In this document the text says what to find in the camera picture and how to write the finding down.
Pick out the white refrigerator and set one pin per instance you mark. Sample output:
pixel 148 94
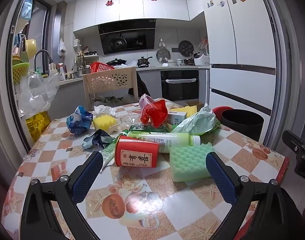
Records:
pixel 242 42

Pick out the green plastic basket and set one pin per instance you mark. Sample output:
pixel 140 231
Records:
pixel 20 73

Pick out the black built-in oven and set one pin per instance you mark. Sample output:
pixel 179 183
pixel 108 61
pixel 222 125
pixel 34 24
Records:
pixel 180 87

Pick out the white and blue box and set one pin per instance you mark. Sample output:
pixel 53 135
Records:
pixel 176 117

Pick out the black trash bin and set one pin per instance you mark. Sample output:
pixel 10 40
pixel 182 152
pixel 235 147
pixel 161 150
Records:
pixel 242 130

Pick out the red plastic basin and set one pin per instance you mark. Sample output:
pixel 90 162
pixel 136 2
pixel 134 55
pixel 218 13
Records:
pixel 218 110

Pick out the white hanging plastic bag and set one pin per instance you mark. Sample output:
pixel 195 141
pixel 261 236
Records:
pixel 61 48

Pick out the cardboard box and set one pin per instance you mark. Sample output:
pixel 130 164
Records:
pixel 192 103

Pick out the green squeeze tube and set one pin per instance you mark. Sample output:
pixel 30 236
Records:
pixel 108 153

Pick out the red cylindrical can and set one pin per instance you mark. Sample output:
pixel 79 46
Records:
pixel 136 155

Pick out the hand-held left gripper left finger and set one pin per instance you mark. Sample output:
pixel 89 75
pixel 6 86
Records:
pixel 88 172

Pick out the light green plastic bag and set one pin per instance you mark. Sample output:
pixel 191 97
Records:
pixel 197 123

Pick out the pink plastic bag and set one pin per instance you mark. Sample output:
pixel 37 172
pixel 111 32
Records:
pixel 145 101

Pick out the green leafy vegetables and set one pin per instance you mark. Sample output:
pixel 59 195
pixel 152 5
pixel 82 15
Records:
pixel 107 99

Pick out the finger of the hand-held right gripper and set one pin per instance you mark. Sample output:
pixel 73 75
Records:
pixel 295 141
pixel 303 167

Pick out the red plastic bag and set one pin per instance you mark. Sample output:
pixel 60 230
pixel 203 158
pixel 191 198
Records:
pixel 153 113

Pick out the blue plastic bag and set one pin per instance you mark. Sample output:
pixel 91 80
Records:
pixel 78 122

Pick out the white spray bottle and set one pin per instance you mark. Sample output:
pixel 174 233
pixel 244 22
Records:
pixel 62 75

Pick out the black cooking pot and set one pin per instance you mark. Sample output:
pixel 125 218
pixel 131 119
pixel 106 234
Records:
pixel 143 62

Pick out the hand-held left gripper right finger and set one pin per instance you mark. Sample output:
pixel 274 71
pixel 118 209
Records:
pixel 221 177

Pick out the black wok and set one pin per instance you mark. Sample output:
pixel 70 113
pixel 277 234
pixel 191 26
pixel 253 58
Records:
pixel 116 61

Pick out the white upper cabinets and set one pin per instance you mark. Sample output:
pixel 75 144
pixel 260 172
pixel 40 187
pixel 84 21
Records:
pixel 132 5

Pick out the crumpled blue silver wrapper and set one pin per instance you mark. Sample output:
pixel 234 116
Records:
pixel 97 140

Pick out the beige plastic chair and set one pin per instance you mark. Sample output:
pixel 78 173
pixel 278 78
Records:
pixel 110 81

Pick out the yellow plastic bag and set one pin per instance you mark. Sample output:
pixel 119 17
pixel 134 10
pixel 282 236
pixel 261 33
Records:
pixel 37 125

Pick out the black range hood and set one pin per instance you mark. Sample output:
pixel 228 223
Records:
pixel 127 40

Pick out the checkered printed tablecloth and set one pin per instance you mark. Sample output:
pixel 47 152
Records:
pixel 167 205

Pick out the large clear plastic bag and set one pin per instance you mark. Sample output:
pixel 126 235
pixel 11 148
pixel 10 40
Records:
pixel 37 95

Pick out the grey round trivet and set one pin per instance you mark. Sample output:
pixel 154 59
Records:
pixel 163 54

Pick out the dark round trivet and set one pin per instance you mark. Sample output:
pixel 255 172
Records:
pixel 185 47

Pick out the green carton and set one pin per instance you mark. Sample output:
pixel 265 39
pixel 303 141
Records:
pixel 142 128

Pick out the white enamel pot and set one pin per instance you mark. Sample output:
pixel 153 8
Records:
pixel 180 62

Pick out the yellow foam fruit net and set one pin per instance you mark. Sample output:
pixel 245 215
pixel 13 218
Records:
pixel 188 110

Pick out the white rice cooker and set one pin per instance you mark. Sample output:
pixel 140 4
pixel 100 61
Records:
pixel 201 60

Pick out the metal kitchen faucet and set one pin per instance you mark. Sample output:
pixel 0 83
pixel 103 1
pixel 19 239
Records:
pixel 42 52

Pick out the yellow foam sponge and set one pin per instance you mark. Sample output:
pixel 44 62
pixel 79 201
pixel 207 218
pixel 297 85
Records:
pixel 105 122

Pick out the green label plastic bottle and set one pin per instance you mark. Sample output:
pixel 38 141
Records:
pixel 167 140

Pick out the black cloth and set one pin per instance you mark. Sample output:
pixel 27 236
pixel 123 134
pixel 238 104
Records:
pixel 142 87

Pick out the green foam sponge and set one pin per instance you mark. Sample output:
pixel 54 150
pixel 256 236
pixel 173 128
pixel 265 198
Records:
pixel 190 162

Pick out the red plastic basket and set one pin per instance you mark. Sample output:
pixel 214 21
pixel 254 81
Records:
pixel 101 67

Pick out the brown cooking pot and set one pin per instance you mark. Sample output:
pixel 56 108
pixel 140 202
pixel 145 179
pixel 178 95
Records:
pixel 189 62

